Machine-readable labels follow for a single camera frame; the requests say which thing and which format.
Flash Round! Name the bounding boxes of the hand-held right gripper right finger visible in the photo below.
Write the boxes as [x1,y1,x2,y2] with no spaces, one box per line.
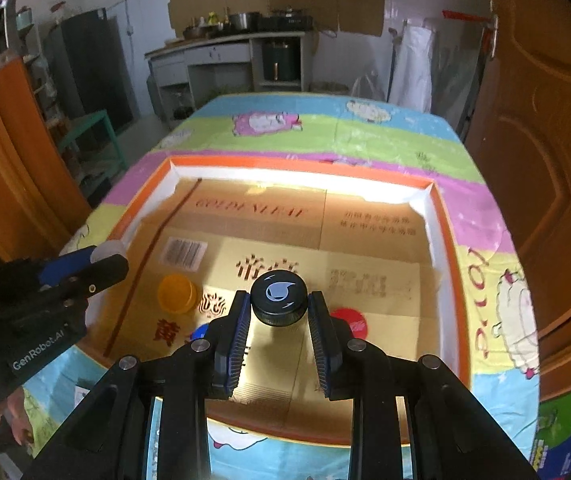
[307,290,539,480]

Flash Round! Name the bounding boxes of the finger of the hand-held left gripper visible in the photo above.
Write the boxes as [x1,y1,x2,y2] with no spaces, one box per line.
[36,246,101,286]
[40,254,130,307]

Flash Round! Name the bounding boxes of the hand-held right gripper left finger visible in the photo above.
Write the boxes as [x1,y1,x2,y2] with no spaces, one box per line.
[48,290,254,480]

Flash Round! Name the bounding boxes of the white bottle cap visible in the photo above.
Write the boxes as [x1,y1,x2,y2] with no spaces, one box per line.
[90,241,127,263]

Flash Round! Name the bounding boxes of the red bottle cap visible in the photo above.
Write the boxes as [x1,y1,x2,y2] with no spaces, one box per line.
[329,306,369,341]

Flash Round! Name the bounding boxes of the black bottle cap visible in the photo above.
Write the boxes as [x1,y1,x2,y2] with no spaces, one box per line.
[250,270,310,328]

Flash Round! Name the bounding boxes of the yellow bottle cap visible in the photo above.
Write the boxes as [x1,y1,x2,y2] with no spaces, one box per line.
[157,274,200,313]

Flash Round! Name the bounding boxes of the shallow orange white box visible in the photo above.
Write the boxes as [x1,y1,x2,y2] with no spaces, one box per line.
[63,156,471,448]

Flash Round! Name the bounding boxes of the cardboard box lining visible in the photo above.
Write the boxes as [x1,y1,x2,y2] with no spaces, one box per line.
[100,180,436,441]

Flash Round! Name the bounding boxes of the green stool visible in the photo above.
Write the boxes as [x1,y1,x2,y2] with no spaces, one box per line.
[56,110,129,176]

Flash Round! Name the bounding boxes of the black cabinet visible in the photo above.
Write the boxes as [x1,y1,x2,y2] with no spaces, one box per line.
[46,7,134,126]

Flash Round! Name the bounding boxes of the metal door strike plate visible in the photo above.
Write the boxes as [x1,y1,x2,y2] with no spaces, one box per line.
[0,0,19,70]

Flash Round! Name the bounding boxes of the grey kitchen counter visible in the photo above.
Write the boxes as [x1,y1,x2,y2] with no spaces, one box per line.
[148,30,316,121]

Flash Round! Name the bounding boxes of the green printed carton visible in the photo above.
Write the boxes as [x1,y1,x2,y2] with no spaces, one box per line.
[530,385,571,480]

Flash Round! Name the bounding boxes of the round woven basket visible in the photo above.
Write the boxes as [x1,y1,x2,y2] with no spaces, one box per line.
[310,81,350,95]

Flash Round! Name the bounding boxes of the clear plastic bag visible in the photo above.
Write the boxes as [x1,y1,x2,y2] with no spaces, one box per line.
[349,71,391,101]

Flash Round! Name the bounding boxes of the dark air fryer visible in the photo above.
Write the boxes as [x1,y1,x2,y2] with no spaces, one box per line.
[262,40,300,86]

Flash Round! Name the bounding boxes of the brown wooden door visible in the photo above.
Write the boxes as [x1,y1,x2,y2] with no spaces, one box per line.
[465,0,571,401]

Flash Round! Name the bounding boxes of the steel cooking pot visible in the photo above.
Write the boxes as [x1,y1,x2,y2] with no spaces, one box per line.
[230,11,261,30]

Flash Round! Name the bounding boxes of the white rolled sack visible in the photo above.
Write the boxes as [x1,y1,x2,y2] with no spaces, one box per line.
[388,22,439,113]

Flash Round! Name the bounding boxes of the metal pots on counter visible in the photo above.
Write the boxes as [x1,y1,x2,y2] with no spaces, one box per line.
[258,7,315,31]

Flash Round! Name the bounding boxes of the red paper strip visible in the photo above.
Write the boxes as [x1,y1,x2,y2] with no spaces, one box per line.
[442,9,489,23]

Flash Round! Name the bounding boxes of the metal door handle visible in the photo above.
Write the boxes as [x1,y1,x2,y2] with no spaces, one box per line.
[483,2,500,61]

